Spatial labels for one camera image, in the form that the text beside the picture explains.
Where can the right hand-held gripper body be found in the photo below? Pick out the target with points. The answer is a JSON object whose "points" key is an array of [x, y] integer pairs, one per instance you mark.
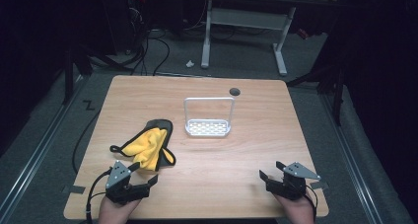
{"points": [[295, 181]]}

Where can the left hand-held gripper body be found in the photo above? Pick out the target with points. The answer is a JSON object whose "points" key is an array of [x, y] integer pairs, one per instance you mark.
{"points": [[118, 176]]}

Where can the yellow cloth with dark border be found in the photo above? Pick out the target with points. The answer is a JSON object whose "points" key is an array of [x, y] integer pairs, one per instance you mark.
{"points": [[148, 146]]}

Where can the white rack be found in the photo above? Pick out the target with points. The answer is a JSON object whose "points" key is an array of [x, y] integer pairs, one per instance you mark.
{"points": [[207, 128]]}

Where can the person's right hand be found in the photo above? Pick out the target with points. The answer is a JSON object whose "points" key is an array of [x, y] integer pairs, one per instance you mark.
{"points": [[300, 212]]}

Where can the person's left hand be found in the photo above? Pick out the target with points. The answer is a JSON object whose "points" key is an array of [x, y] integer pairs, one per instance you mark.
{"points": [[115, 214]]}

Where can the grey tape strip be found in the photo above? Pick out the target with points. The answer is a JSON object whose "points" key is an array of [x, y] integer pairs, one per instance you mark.
{"points": [[319, 185], [75, 189]]}

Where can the black table grommet hole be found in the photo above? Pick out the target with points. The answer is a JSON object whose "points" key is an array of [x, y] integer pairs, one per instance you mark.
{"points": [[234, 92]]}

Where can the black metal stand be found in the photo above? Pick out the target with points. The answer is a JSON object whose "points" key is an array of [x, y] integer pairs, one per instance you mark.
{"points": [[337, 95], [68, 76]]}

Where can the white crumpled paper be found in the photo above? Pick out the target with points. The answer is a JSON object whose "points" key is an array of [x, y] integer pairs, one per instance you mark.
{"points": [[190, 64]]}

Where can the small red object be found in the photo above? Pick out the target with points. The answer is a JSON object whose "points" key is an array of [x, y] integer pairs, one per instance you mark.
{"points": [[303, 34]]}

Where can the black computer tower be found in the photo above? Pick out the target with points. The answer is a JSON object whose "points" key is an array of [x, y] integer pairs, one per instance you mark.
{"points": [[126, 20]]}

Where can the white metal desk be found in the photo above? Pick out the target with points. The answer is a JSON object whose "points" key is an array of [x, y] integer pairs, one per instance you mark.
{"points": [[246, 18]]}

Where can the metal floor rail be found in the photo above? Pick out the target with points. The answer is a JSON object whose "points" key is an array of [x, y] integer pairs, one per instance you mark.
{"points": [[353, 164], [36, 155]]}

